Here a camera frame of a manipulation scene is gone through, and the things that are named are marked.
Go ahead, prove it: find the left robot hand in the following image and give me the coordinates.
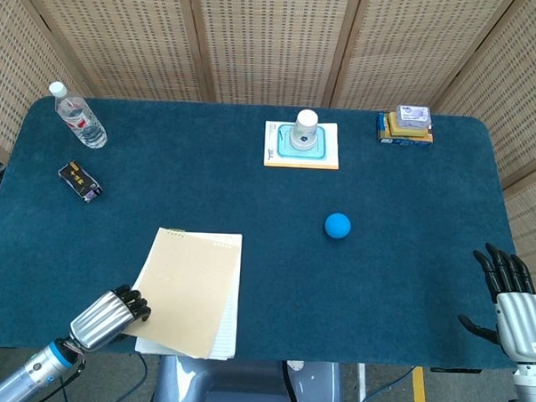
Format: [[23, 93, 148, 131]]
[[68, 281, 153, 355]]

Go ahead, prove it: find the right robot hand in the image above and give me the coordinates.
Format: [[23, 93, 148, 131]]
[[455, 241, 536, 366]]

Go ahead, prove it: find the beige notepad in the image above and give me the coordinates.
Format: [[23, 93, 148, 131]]
[[117, 225, 244, 362]]

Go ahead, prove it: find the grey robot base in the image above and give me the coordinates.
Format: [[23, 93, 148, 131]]
[[151, 354, 347, 402]]

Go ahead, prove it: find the small black box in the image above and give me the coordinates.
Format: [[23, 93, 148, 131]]
[[56, 159, 105, 205]]

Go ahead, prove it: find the white pole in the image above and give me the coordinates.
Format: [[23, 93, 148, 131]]
[[355, 363, 372, 402]]

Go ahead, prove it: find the blue table cloth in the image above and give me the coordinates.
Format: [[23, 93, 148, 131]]
[[0, 92, 533, 373]]

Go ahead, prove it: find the clear plastic water bottle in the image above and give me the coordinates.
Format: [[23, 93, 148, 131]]
[[46, 80, 111, 150]]

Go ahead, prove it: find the blue ball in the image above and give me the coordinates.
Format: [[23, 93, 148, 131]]
[[324, 212, 353, 239]]

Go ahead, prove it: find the yellow sponge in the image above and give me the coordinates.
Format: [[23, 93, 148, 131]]
[[386, 111, 436, 140]]

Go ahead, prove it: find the pale purple tissue pack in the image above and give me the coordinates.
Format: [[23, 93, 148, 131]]
[[394, 103, 435, 132]]

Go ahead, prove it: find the white book with teal cover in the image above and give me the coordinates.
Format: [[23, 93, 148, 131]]
[[263, 119, 342, 172]]

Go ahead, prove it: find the white paper cup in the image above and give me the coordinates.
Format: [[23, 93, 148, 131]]
[[288, 109, 321, 152]]

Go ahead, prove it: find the woven folding screen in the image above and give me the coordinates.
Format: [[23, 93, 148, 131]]
[[0, 0, 536, 267]]

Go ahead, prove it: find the blue cable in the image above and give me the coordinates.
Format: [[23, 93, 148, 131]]
[[346, 363, 417, 402], [107, 351, 149, 402]]

